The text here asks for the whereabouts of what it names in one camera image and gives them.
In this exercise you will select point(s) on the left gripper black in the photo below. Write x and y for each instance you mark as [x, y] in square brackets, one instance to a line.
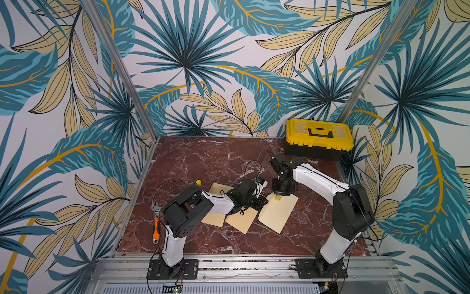
[262, 201]

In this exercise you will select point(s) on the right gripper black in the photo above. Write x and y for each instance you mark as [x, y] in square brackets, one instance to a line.
[280, 187]

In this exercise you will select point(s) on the manila envelope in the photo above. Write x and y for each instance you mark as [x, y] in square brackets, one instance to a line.
[216, 219]
[242, 222]
[275, 214]

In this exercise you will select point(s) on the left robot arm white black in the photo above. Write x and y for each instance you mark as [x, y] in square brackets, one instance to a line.
[186, 211]

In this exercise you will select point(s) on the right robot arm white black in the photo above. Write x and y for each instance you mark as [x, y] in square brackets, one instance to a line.
[352, 215]

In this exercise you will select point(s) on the yellow black toolbox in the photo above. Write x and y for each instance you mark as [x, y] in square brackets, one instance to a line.
[317, 139]

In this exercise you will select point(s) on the orange adjustable wrench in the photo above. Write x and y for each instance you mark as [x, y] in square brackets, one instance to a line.
[156, 210]

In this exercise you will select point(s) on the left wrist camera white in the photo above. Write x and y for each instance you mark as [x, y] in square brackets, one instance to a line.
[261, 184]

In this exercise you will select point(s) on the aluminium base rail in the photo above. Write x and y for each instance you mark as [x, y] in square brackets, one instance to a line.
[244, 274]

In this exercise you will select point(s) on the right aluminium corner post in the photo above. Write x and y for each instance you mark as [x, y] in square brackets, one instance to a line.
[381, 50]

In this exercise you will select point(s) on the aluminium corner post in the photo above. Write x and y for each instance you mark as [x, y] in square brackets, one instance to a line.
[105, 35]
[381, 50]

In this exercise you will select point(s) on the left aluminium corner post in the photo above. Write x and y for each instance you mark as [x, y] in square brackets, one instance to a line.
[105, 35]

